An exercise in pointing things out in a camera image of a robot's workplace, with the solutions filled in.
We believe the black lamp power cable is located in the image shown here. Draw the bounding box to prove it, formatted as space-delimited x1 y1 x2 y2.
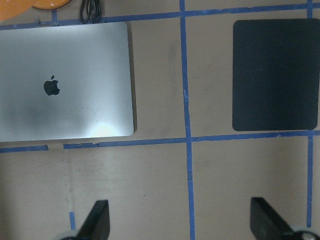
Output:
79 0 103 25

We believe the orange desk lamp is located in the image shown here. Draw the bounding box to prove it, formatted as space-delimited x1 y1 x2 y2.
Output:
0 0 70 22

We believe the black mousepad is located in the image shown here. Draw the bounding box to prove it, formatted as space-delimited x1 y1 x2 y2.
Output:
232 18 320 132

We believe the silver apple laptop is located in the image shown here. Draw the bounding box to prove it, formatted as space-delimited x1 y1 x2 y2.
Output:
0 22 134 142

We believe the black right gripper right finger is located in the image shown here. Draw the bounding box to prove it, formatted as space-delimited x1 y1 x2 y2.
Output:
250 197 295 240

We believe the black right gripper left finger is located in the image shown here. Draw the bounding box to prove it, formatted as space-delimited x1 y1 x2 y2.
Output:
77 200 110 240

